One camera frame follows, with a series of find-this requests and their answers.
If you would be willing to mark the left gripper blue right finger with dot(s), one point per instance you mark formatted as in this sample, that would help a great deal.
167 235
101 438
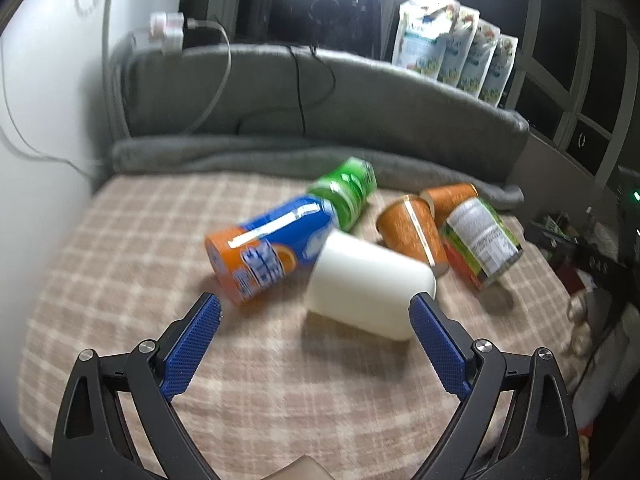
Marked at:
514 419

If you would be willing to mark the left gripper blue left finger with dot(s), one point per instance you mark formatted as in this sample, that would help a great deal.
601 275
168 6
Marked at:
91 436

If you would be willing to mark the green labelled clear jar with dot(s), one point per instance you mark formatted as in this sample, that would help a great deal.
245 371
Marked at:
480 247

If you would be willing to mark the white plastic cup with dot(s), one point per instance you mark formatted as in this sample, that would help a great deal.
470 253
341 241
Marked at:
366 286

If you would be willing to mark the orange paper cup near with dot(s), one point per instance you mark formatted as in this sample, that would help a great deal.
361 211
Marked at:
407 226

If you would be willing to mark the orange paper cup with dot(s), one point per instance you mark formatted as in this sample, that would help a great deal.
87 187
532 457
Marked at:
444 199
407 226

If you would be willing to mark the orange paper cup far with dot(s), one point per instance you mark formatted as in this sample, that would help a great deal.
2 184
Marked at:
444 199

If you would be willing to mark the plaid beige blanket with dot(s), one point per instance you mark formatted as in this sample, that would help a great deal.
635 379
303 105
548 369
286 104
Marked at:
276 383

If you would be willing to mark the grey rolled fleece blanket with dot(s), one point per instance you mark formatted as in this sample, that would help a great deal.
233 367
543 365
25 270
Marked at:
294 159

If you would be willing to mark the green drink can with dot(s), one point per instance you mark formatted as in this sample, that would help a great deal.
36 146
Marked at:
347 188

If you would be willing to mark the grey sofa backrest cushion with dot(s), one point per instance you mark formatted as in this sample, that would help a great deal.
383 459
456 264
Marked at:
322 96

